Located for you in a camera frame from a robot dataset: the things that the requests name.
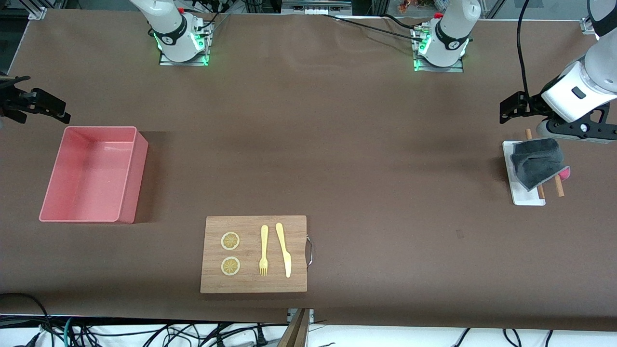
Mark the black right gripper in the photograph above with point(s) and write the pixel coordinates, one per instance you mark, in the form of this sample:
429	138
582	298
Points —
10	100

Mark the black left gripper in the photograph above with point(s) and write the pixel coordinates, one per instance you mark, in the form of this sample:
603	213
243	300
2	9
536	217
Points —
534	104

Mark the grey and pink cloth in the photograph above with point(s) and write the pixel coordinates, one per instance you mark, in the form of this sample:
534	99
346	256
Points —
535	161

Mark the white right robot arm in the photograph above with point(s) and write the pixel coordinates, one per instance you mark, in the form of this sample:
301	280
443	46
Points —
166	24

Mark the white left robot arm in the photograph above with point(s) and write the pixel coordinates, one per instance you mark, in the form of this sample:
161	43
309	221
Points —
450	29

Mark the pink plastic bin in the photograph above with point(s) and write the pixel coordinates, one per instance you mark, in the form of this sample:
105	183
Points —
87	173

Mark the white rectangular rack tray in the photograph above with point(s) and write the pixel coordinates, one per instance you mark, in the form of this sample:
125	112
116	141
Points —
518	195

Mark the orange background object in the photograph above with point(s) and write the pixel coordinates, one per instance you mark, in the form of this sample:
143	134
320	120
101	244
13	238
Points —
407	6

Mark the yellow lemon slice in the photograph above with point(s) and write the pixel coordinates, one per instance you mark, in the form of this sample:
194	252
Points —
230	241
230	266

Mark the grey power strip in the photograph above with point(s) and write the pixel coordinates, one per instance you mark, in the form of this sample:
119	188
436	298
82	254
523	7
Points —
315	7

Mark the yellow plastic fork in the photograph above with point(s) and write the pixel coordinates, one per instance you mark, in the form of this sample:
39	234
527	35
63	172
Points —
263	250

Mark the wooden cutting board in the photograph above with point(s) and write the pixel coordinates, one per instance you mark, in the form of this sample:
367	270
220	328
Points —
253	284

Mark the yellow plastic knife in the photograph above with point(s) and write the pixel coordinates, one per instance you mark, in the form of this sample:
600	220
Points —
284	250

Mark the black power plug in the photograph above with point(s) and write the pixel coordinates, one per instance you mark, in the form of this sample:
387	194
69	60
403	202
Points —
261	336

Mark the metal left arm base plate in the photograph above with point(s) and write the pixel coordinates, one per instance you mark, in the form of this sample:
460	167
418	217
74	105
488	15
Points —
453	69

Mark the aluminium frame profile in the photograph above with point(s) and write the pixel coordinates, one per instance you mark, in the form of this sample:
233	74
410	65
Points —
589	25
37	10

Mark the brown wooden post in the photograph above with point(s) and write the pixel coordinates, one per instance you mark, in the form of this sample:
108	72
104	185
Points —
294	335

